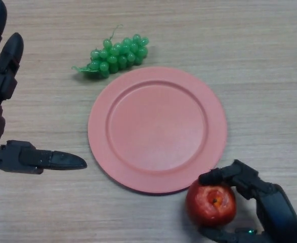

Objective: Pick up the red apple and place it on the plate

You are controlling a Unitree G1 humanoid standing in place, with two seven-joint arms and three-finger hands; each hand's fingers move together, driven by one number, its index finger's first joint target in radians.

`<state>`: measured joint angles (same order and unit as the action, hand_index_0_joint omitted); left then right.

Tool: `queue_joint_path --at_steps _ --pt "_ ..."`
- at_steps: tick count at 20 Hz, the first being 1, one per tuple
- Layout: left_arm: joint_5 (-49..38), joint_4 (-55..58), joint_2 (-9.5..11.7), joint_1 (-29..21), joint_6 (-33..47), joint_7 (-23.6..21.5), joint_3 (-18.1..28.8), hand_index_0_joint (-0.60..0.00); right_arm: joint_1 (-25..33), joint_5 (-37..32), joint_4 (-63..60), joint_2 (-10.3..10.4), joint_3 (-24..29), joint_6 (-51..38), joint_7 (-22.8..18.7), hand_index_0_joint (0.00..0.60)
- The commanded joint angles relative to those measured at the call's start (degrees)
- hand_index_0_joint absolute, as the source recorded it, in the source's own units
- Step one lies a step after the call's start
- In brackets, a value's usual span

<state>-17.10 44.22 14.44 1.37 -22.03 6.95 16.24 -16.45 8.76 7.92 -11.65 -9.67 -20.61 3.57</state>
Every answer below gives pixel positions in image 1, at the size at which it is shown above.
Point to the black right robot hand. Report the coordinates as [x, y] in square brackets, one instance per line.
[277, 212]

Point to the pink round plate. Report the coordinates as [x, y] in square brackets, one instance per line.
[153, 129]

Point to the green grape bunch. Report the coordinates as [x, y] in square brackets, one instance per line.
[115, 55]

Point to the red apple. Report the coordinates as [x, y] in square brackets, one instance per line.
[209, 207]

